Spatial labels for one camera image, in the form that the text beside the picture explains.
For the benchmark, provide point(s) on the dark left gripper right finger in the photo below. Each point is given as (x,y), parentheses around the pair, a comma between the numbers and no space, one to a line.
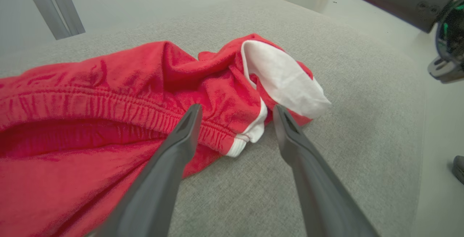
(315,193)

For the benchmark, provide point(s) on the grey partition post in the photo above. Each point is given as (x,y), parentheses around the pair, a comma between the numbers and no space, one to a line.
(58,5)

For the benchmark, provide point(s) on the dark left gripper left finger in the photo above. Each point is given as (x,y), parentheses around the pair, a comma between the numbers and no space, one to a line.
(156,193)

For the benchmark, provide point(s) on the red shorts white trim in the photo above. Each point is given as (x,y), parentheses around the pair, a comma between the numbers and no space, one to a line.
(108,84)

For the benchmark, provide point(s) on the small grey object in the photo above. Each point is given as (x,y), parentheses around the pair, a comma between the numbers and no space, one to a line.
(459,170)

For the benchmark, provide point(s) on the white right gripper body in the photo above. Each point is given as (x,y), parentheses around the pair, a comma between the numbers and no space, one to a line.
(453,41)

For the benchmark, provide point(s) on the grey fabric sofa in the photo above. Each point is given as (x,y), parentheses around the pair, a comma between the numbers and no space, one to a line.
(362,139)

